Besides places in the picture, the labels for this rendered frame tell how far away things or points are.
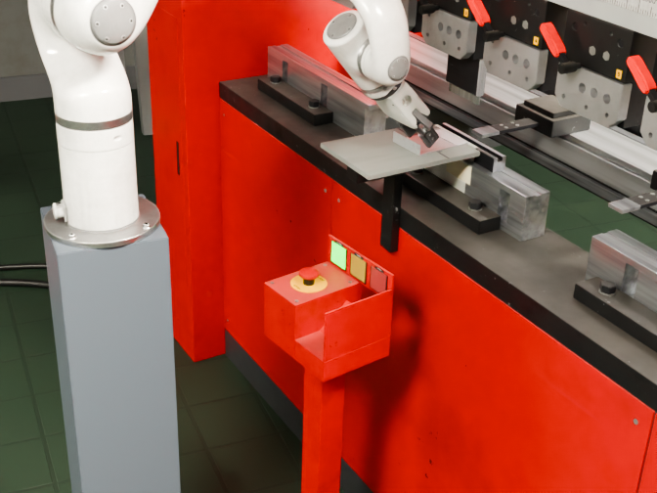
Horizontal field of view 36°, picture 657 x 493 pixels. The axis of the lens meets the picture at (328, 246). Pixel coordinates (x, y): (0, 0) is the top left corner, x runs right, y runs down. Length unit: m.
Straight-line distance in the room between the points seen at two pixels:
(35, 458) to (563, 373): 1.54
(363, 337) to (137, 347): 0.43
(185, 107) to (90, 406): 1.16
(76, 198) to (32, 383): 1.51
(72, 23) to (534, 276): 0.91
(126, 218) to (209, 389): 1.40
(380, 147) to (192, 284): 1.11
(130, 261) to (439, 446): 0.84
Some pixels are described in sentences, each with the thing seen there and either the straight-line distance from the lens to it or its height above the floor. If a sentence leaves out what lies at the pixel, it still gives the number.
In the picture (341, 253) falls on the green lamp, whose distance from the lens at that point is 2.01.
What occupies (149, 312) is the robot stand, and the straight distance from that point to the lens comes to 1.74.
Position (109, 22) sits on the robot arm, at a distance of 1.51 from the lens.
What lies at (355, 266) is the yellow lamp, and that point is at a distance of 1.99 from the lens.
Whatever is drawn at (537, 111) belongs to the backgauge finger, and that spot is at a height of 1.02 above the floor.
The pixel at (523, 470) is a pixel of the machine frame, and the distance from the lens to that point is 1.98.
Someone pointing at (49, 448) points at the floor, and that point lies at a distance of 2.88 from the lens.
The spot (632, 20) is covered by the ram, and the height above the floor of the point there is 1.36.
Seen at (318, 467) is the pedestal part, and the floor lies 0.39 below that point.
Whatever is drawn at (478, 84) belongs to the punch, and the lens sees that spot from 2.05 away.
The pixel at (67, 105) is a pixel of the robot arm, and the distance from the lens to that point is 1.62.
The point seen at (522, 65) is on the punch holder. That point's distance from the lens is 1.88.
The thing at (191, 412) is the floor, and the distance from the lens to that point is 2.95.
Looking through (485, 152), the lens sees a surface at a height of 1.00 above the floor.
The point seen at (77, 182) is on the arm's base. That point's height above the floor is 1.10.
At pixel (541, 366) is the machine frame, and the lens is 1.84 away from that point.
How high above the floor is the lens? 1.77
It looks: 28 degrees down
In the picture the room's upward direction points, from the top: 2 degrees clockwise
